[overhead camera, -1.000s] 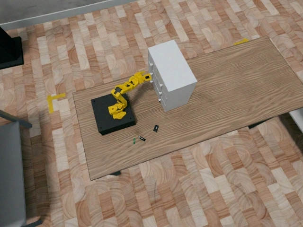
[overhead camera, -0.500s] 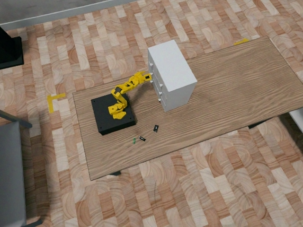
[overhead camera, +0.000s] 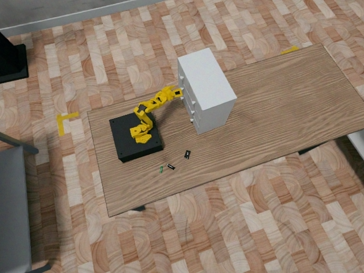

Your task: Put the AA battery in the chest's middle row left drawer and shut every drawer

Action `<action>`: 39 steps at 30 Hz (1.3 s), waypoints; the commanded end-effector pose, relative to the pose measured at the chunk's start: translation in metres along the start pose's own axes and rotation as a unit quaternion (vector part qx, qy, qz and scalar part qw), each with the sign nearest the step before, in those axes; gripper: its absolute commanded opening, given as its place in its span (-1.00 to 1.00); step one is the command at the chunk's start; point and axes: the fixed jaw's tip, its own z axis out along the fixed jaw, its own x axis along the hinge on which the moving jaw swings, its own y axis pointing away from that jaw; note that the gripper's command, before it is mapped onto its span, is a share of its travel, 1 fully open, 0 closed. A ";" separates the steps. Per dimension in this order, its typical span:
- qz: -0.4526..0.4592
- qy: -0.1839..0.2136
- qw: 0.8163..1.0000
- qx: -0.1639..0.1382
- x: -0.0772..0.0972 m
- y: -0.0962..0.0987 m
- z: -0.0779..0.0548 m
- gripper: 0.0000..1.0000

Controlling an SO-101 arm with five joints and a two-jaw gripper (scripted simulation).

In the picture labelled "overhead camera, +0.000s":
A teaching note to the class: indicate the white chest of drawers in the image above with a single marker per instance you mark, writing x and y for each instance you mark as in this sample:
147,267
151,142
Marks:
210,87

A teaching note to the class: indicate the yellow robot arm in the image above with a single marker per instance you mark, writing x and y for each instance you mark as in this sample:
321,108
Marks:
140,132

